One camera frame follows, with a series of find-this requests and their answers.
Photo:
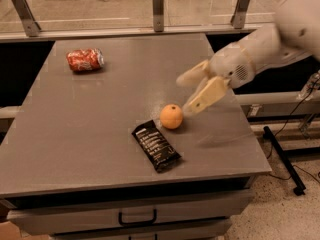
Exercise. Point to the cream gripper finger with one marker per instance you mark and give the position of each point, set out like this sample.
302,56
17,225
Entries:
208,92
194,76

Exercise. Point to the middle metal railing bracket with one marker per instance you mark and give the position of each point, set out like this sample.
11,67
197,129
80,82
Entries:
158,15

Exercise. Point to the black rxbar chocolate wrapper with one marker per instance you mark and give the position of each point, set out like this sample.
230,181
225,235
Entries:
158,150

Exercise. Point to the black upper drawer handle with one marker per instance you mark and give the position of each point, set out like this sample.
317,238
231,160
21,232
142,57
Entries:
133,219

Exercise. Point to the grey horizontal railing beam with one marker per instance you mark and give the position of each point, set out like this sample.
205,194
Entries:
126,32

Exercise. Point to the black drawer handle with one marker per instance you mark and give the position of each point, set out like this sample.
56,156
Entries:
152,236
133,219

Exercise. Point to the black metal floor bar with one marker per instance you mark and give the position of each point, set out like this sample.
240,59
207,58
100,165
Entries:
300,187

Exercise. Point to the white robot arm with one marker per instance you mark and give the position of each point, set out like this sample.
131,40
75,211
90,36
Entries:
292,36

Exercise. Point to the crushed red soda can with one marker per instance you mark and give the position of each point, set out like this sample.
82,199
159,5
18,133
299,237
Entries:
85,60

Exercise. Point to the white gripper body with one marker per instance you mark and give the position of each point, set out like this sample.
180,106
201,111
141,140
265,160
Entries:
231,66

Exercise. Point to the orange fruit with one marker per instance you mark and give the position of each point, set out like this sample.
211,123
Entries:
171,116

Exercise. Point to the grey table with drawers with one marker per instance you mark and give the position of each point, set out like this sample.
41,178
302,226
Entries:
69,163

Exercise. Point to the black lower drawer handle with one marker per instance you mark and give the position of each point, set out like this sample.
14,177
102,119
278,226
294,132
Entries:
152,236

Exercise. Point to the right metal railing bracket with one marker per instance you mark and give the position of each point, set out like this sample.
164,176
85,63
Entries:
239,15

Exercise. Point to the metal railing bracket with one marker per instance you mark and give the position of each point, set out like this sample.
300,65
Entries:
239,15
158,15
30,25

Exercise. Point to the left metal railing bracket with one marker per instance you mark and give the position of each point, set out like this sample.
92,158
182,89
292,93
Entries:
30,25

